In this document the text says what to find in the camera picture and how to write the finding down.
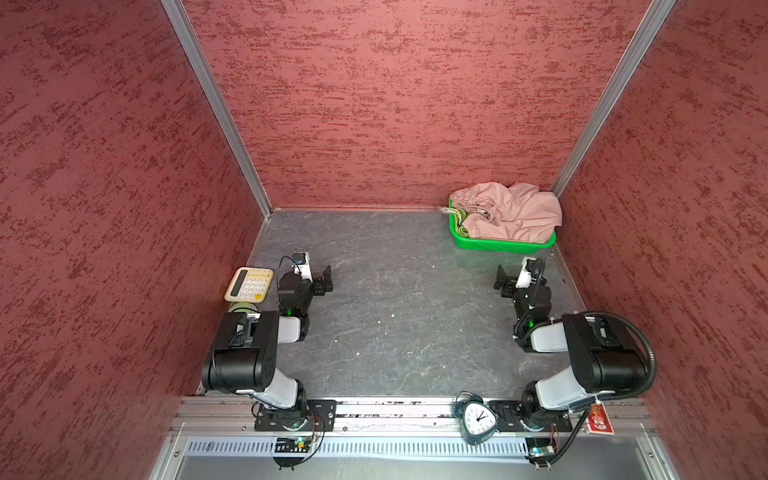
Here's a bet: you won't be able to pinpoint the right aluminium corner post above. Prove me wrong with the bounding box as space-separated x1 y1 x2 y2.
551 0 676 197

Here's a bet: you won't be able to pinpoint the red card packet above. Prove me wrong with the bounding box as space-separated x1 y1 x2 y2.
585 403 615 435

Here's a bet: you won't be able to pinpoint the aluminium corner post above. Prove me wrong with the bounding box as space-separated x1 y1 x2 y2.
161 0 273 220
551 0 676 197

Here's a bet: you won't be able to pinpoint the left circuit board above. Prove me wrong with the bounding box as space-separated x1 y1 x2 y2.
273 437 313 455

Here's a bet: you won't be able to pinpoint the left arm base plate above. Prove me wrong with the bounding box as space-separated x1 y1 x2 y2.
253 399 338 433

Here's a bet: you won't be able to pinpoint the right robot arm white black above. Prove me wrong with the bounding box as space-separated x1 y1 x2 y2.
493 257 658 431

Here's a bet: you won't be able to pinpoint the left aluminium corner post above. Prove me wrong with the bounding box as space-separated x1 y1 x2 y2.
161 0 273 220

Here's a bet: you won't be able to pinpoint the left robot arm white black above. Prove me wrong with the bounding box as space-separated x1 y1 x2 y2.
201 258 334 429

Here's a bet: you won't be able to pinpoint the pink shorts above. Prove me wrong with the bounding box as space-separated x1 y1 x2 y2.
449 182 563 244

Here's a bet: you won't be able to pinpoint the teal alarm clock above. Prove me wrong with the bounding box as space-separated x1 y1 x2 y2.
453 391 498 446

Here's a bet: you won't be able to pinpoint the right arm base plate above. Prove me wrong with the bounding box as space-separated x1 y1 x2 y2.
487 400 573 433

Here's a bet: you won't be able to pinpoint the circuit board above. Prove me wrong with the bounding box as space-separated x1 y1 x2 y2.
273 437 313 455
525 437 558 464

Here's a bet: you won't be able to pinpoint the right circuit board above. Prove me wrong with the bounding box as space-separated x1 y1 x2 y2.
525 437 558 464

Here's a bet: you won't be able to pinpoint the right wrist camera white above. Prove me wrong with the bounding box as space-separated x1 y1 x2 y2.
516 257 537 289

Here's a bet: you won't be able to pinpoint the cream yellow calculator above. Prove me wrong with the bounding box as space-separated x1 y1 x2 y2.
224 267 274 304

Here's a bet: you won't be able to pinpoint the green plastic basket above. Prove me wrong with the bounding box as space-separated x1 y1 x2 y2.
440 203 557 254

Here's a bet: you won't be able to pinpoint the aluminium front rail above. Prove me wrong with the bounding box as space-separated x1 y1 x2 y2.
170 396 658 437

